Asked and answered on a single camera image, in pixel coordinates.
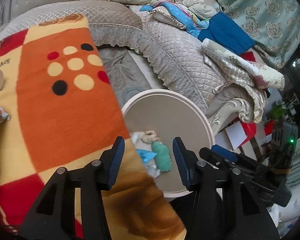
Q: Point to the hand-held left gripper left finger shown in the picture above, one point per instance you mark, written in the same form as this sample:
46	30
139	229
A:
115	165

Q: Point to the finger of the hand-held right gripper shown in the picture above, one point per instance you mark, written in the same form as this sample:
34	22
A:
210	156
225	152

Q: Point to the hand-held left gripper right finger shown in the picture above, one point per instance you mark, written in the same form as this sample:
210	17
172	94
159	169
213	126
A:
182	165

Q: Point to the green plush piece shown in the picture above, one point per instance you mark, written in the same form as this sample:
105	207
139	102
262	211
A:
162	157

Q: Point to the silver wrapper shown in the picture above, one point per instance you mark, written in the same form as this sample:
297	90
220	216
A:
153	171

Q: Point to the blue snack packet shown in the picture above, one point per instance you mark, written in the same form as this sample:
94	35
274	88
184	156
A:
146	155

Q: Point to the tissue paper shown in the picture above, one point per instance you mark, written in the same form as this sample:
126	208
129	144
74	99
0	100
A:
150	136

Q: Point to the beige round bin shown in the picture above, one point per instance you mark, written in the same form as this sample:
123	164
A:
170	115

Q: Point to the white box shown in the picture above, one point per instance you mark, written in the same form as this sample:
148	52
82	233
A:
235	135

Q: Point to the red box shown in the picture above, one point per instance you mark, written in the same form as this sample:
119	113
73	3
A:
250	131

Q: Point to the green plant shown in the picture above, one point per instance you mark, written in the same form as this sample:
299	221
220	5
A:
278	111

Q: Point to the checkered orange red blanket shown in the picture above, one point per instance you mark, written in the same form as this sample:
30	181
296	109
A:
65	105

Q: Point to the floral quilt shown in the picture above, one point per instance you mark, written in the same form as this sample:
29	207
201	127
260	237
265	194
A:
240	62

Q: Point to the grey patterned rug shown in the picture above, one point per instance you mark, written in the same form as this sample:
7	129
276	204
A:
120	67

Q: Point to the red cloth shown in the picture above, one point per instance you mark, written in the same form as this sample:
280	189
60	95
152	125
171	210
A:
248	56

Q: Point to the beige tufted sofa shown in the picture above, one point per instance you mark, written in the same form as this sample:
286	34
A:
180	55

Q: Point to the blue cushion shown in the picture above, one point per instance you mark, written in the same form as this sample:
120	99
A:
227	35

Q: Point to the teal patterned curtain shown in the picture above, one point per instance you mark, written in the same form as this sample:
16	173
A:
265	17

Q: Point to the beige crumpled clothes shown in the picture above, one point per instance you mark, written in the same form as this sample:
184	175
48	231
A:
202	7

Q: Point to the colourful blue blanket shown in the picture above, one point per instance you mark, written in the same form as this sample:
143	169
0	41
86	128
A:
180	12

